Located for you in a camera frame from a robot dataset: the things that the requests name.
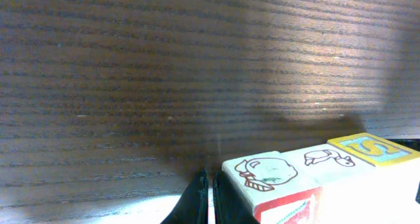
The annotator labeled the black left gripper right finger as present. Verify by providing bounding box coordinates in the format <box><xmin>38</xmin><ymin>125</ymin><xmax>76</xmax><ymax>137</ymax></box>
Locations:
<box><xmin>213</xmin><ymin>171</ymin><xmax>259</xmax><ymax>224</ymax></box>

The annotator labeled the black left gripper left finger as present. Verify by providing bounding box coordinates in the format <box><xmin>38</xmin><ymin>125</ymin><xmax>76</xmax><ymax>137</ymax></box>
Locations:
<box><xmin>161</xmin><ymin>169</ymin><xmax>209</xmax><ymax>224</ymax></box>

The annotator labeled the red letter A block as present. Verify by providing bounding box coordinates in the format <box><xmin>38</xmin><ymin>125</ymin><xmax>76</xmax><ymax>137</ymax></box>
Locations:
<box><xmin>222</xmin><ymin>151</ymin><xmax>322</xmax><ymax>224</ymax></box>

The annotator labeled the plain white block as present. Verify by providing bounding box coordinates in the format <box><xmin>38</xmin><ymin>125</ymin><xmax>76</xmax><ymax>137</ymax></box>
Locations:
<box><xmin>285</xmin><ymin>144</ymin><xmax>419</xmax><ymax>224</ymax></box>

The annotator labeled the green picture block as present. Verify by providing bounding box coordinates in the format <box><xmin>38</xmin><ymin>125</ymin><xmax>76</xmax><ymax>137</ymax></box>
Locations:
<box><xmin>327</xmin><ymin>133</ymin><xmax>419</xmax><ymax>168</ymax></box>

